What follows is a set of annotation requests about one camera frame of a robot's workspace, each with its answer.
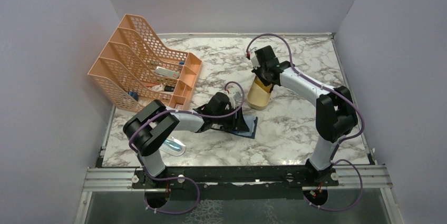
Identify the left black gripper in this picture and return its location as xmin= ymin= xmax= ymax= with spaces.
xmin=213 ymin=106 xmax=249 ymax=132

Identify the blue item in organizer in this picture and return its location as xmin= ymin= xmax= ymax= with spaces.
xmin=128 ymin=91 xmax=139 ymax=101

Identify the clear blister pack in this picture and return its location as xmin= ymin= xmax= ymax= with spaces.
xmin=160 ymin=138 xmax=186 ymax=157

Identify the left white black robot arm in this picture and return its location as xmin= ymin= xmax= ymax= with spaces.
xmin=123 ymin=92 xmax=258 ymax=188

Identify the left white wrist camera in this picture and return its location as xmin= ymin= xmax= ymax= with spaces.
xmin=227 ymin=90 xmax=243 ymax=109

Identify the white grey eraser box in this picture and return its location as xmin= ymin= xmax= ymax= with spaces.
xmin=154 ymin=66 xmax=180 ymax=79

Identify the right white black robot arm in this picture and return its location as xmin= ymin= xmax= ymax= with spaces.
xmin=247 ymin=46 xmax=358 ymax=186

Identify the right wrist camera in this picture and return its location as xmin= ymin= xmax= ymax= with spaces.
xmin=249 ymin=55 xmax=260 ymax=70

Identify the orange plastic file organizer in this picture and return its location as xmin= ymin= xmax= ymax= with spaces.
xmin=88 ymin=14 xmax=202 ymax=112

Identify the black mounting rail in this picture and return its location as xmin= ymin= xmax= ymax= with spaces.
xmin=131 ymin=165 xmax=339 ymax=200

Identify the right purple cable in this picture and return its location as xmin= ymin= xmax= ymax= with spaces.
xmin=246 ymin=34 xmax=367 ymax=212

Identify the beige oval tray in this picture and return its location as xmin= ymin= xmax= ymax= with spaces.
xmin=247 ymin=76 xmax=274 ymax=110

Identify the dark blue card holder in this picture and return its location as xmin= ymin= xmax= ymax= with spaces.
xmin=219 ymin=114 xmax=258 ymax=139

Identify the small black item in organizer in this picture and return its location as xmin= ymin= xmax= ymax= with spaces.
xmin=163 ymin=86 xmax=175 ymax=92

